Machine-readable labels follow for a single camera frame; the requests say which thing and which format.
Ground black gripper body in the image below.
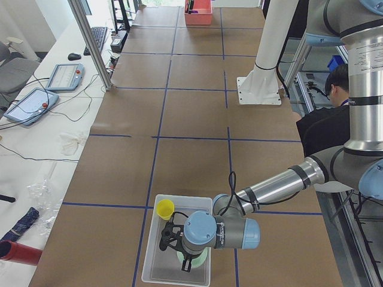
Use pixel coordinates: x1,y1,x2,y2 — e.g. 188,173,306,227
181,251,202,263

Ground mint green bowl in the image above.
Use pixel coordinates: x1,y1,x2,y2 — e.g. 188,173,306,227
177,248,209,268

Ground yellow plastic cup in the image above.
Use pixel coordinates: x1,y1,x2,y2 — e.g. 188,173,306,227
156,199,175,221

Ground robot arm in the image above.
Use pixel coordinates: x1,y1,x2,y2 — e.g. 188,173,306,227
177,1,382,271

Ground clear plastic storage box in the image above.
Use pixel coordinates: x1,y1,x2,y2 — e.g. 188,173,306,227
141,194,212,286

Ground pink plastic bin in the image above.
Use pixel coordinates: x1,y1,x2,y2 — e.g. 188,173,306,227
184,0,212,26

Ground black keyboard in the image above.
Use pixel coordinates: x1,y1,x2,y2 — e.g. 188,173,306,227
91,26,108,53

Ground black computer mouse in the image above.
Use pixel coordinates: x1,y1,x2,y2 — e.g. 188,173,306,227
68,53,81,61

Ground upper teach pendant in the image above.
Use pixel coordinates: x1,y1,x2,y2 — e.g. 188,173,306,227
45,63,84,92

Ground teach pendant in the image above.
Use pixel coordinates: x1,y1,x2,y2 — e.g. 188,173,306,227
4,88,59,126
45,63,84,92

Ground crumpled clear plastic wrap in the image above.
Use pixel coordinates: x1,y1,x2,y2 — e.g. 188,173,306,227
27,178,62,239

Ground folded dark blue umbrella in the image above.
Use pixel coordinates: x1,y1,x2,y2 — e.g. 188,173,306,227
1,207,39,242

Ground crumpled white tissue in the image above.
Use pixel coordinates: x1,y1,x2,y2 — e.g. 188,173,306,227
59,132,87,155

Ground red cylinder bottle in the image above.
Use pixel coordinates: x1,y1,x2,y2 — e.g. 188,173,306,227
1,240,42,266

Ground seated person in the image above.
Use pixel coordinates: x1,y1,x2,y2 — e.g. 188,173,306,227
296,64,350,157

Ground grey office chair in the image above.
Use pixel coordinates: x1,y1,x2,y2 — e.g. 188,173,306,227
1,42,39,102

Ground lower teach pendant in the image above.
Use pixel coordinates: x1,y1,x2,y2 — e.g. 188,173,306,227
4,88,59,126

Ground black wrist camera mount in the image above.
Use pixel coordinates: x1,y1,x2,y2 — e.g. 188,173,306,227
159,212,189,253

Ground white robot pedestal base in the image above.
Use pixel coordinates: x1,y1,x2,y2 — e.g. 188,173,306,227
237,0,299,105

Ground aluminium frame post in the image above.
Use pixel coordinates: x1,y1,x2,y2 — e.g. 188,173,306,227
68,0,112,91

